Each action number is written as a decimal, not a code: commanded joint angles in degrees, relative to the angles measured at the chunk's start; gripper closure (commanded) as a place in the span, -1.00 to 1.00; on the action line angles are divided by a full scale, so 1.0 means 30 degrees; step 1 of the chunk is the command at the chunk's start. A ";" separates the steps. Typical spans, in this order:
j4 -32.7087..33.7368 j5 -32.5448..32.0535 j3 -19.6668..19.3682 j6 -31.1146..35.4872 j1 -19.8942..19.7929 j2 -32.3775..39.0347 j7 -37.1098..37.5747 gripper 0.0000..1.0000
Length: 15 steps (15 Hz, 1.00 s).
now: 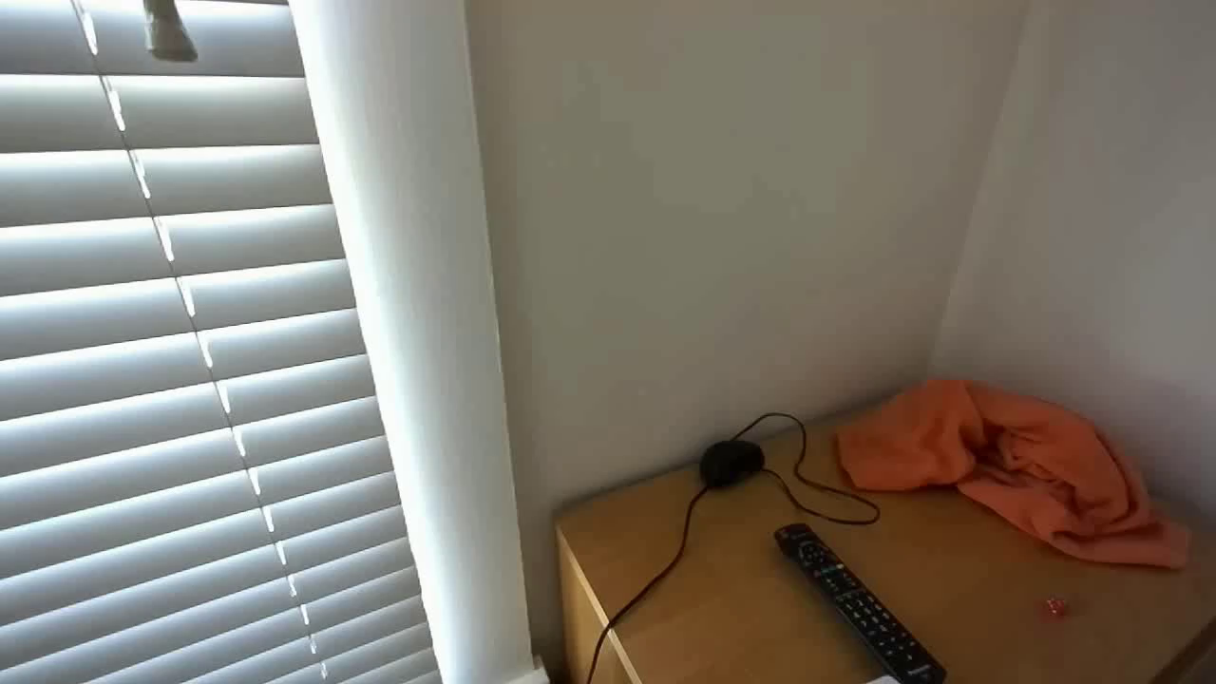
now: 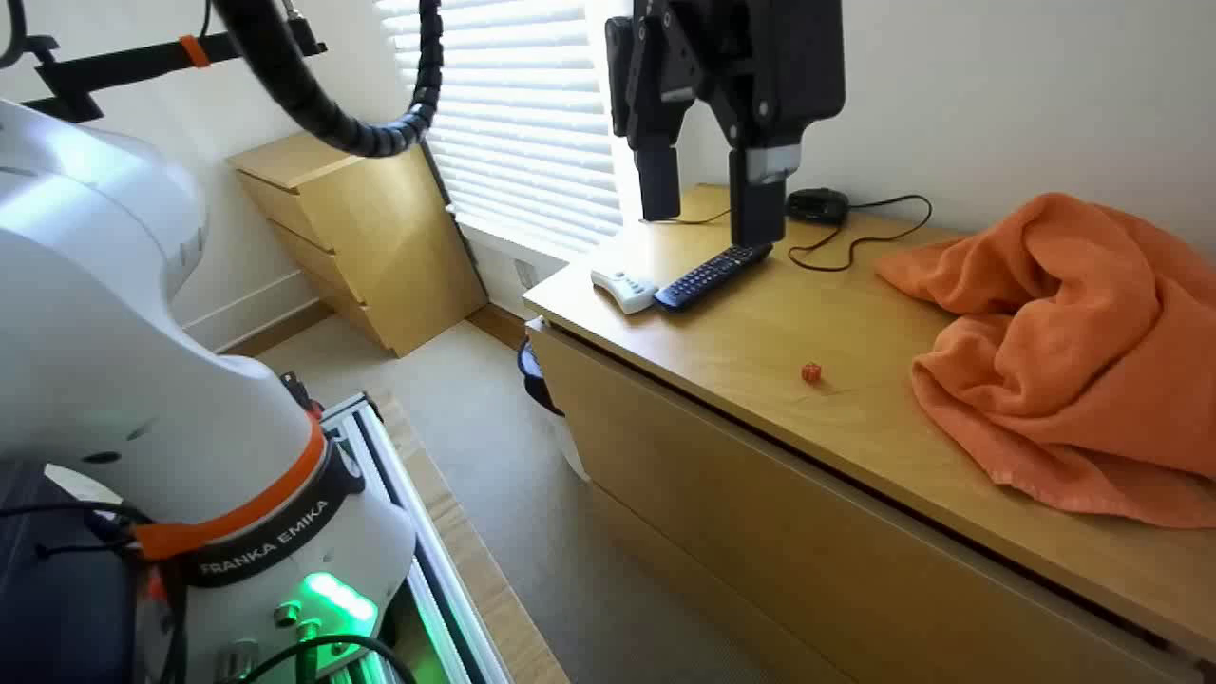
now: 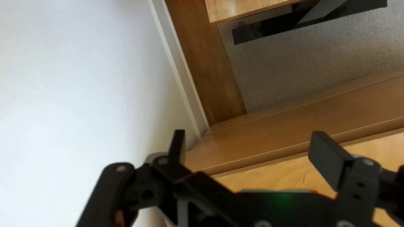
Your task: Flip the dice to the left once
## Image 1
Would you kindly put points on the black remote control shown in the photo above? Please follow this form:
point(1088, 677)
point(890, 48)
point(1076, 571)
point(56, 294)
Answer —
point(884, 637)

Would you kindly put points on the orange towel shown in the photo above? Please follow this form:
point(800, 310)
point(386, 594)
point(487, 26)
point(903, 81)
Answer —
point(1037, 466)

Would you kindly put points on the wooden dresser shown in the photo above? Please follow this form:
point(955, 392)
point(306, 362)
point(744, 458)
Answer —
point(670, 581)

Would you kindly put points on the black round device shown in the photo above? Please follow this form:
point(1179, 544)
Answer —
point(730, 460)

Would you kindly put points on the small red dice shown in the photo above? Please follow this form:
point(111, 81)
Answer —
point(1056, 609)

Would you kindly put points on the white window blinds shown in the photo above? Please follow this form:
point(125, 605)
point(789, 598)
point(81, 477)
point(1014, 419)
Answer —
point(197, 481)

